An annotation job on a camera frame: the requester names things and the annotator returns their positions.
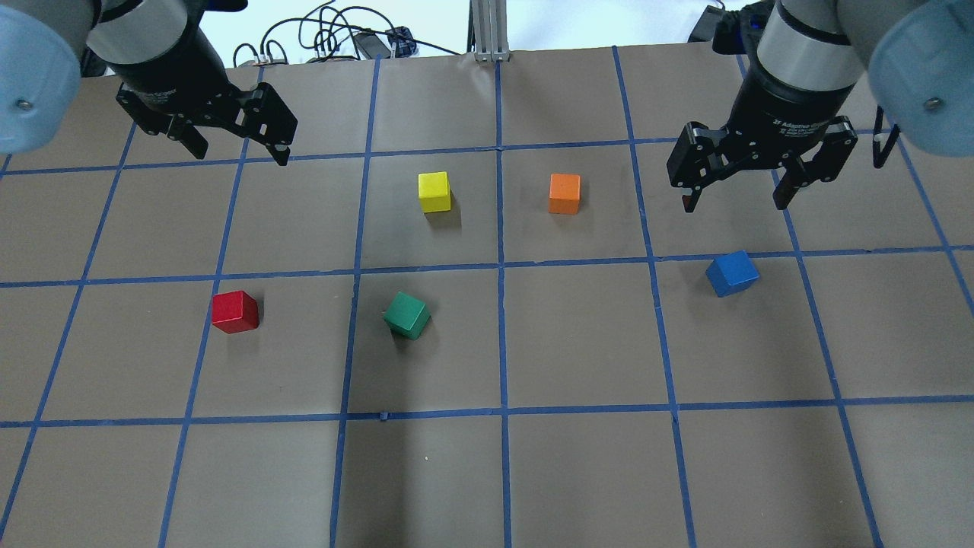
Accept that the blue block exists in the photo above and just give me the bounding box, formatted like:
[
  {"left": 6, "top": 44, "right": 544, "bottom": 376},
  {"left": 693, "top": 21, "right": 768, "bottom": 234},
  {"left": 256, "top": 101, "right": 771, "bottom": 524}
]
[{"left": 705, "top": 250, "right": 761, "bottom": 298}]

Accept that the orange block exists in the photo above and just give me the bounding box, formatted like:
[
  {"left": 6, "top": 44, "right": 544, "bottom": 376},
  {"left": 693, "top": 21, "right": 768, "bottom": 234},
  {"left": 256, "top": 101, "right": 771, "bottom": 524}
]
[{"left": 547, "top": 173, "right": 581, "bottom": 215}]

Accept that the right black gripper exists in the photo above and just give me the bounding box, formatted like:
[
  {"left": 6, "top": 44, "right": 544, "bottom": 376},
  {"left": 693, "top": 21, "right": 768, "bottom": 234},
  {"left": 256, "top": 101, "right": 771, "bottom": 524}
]
[{"left": 667, "top": 72, "right": 858, "bottom": 214}]

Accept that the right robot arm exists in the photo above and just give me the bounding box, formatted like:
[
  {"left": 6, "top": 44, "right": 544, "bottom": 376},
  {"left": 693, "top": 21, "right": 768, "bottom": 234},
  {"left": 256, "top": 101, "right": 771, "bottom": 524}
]
[{"left": 667, "top": 1, "right": 973, "bottom": 212}]

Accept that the red block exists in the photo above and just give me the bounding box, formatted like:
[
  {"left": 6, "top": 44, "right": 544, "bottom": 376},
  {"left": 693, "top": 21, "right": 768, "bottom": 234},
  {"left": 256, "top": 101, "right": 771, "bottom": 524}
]
[{"left": 210, "top": 291, "right": 259, "bottom": 334}]

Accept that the black cables bundle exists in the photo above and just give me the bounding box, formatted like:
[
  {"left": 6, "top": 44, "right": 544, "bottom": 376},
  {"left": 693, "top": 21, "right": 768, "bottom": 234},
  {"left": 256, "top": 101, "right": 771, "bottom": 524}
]
[{"left": 232, "top": 0, "right": 465, "bottom": 69}]

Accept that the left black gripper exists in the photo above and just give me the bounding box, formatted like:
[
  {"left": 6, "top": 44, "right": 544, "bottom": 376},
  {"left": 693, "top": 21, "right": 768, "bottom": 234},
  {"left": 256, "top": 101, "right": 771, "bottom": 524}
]
[{"left": 116, "top": 30, "right": 298, "bottom": 167}]

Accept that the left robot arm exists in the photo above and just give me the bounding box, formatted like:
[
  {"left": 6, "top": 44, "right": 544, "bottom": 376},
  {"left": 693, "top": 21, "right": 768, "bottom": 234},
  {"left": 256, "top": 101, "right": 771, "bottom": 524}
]
[{"left": 1, "top": 1, "right": 298, "bottom": 166}]

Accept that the yellow block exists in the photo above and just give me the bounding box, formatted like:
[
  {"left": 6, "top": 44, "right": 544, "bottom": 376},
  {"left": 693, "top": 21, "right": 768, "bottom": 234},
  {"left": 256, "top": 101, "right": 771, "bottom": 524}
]
[{"left": 418, "top": 171, "right": 452, "bottom": 214}]

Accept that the aluminium frame post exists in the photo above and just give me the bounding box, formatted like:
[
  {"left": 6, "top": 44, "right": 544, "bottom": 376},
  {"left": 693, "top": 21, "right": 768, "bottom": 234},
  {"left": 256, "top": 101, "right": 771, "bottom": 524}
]
[{"left": 467, "top": 1, "right": 511, "bottom": 63}]

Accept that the black power adapter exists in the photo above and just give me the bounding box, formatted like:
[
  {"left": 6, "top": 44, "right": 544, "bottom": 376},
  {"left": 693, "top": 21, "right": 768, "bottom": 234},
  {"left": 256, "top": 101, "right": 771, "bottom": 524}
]
[{"left": 352, "top": 29, "right": 394, "bottom": 59}]

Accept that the green block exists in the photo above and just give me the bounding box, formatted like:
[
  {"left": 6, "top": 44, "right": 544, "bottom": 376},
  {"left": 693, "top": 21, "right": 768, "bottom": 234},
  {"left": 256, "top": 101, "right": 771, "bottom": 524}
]
[{"left": 383, "top": 292, "right": 431, "bottom": 340}]

